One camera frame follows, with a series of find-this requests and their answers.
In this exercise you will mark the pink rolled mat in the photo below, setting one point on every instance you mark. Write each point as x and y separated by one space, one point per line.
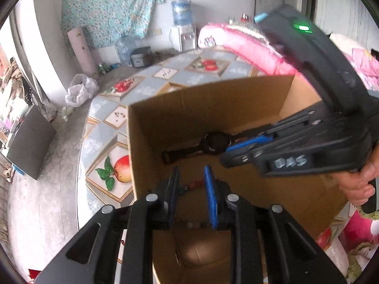
81 50

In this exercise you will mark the grey rice cooker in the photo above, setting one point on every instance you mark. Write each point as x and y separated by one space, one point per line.
141 57

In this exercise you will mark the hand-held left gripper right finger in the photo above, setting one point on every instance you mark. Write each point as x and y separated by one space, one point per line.
210 195

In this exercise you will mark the white plastic bag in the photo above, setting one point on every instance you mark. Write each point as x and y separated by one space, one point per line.
80 91

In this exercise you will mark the teal floral wall cloth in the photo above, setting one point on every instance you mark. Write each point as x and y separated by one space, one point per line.
109 9

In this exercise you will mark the person's right hand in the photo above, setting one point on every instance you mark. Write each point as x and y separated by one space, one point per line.
358 186

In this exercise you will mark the pink floral blanket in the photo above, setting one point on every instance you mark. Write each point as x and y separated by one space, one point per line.
242 46

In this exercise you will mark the green drink can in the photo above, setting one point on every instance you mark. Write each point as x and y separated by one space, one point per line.
103 68

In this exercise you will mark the black wrist watch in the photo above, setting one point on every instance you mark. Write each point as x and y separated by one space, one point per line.
214 143

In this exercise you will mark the dark grey cabinet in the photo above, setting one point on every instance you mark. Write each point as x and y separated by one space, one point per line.
29 142

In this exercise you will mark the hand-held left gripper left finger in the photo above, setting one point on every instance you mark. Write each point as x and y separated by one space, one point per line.
174 189

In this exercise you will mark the white water dispenser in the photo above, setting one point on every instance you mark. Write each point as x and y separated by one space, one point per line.
185 38

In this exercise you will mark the clear plastic bottle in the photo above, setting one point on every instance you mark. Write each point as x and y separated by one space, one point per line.
124 51

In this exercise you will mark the brown cardboard box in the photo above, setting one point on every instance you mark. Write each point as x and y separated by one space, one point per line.
207 103

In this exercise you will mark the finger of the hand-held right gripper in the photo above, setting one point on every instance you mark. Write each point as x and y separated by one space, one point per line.
237 159
248 143

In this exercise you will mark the clothes rack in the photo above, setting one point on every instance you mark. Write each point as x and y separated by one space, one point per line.
11 94

